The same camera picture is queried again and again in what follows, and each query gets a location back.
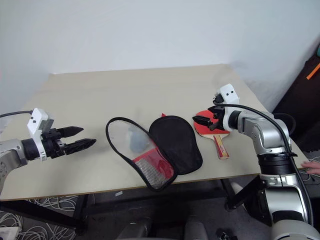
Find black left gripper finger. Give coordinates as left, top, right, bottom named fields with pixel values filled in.
left=65, top=138, right=97, bottom=155
left=58, top=126, right=84, bottom=138

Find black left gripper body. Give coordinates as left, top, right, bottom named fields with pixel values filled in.
left=40, top=128, right=68, bottom=160

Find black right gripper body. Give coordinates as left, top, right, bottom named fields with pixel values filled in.
left=208, top=105, right=226, bottom=131

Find red table tennis paddle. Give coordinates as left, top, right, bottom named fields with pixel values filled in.
left=193, top=109, right=231, bottom=160

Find black paddle case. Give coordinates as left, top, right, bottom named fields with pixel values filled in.
left=105, top=112, right=204, bottom=193

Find bystander bare hand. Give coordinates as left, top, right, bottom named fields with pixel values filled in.
left=301, top=161, right=320, bottom=176

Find dark cabinet with orange tape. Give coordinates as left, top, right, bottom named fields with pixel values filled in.
left=271, top=53, right=320, bottom=152

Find white box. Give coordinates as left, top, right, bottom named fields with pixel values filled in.
left=0, top=225, right=22, bottom=240

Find dark rounded shape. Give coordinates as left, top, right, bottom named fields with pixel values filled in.
left=116, top=216, right=154, bottom=240
left=183, top=215, right=208, bottom=240

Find small black floor object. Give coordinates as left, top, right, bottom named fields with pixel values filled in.
left=216, top=228, right=238, bottom=240

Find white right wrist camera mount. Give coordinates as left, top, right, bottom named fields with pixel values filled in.
left=213, top=84, right=241, bottom=131

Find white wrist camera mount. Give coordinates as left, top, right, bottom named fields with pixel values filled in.
left=26, top=107, right=55, bottom=162
left=213, top=84, right=241, bottom=131

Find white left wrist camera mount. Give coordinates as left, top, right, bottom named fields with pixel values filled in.
left=26, top=107, right=55, bottom=162

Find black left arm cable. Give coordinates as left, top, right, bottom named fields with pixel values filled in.
left=0, top=110, right=35, bottom=119

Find black table leg frame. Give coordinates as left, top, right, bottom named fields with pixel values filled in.
left=219, top=176, right=261, bottom=212
left=0, top=193, right=90, bottom=235

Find white floor cables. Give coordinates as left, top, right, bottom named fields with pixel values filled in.
left=0, top=195, right=81, bottom=240

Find thin floor wires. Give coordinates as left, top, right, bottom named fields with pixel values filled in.
left=298, top=157, right=320, bottom=185

